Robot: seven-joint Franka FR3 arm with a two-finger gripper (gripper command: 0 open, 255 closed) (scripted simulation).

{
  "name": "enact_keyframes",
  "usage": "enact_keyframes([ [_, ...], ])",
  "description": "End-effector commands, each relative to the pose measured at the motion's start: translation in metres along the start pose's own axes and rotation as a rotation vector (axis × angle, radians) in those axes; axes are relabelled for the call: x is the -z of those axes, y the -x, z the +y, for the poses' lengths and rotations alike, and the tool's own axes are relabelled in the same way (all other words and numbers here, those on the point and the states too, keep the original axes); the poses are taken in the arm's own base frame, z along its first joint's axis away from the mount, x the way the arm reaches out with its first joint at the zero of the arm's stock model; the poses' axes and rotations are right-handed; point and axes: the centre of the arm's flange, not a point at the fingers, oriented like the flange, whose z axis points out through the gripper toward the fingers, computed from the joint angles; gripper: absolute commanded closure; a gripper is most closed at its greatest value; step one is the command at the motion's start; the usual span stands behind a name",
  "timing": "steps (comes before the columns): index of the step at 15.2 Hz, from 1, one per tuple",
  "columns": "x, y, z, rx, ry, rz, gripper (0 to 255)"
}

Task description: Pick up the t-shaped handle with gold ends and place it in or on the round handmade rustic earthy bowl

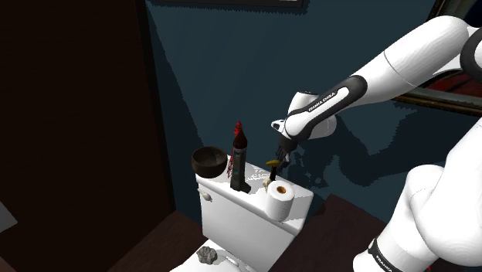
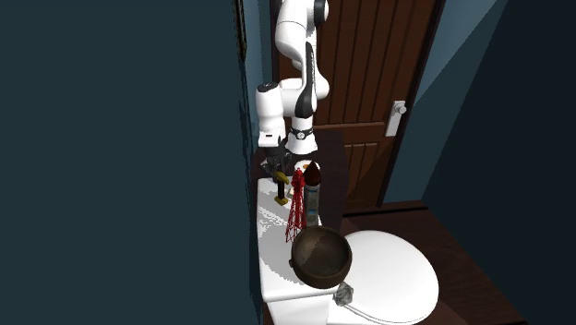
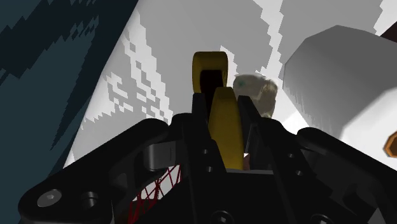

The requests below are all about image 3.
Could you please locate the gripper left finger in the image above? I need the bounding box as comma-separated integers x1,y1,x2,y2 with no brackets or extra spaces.
17,92,228,224

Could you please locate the pale beige figure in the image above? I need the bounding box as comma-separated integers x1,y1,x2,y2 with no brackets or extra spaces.
232,73,279,119

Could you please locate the yellow curved object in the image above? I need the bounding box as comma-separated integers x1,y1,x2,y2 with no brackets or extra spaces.
192,51,246,171

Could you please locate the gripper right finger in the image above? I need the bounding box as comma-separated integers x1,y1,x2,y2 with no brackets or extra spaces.
237,94,397,224

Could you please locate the orange brown round object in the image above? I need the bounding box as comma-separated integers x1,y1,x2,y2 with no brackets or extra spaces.
383,130,397,159

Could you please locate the red wire basket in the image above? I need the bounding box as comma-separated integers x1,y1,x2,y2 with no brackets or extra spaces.
126,164,182,224

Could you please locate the dark brown object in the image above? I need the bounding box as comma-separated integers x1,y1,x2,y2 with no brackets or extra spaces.
379,20,397,44

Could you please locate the large white rounded block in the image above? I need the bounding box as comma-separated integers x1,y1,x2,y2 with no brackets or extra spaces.
281,24,397,171

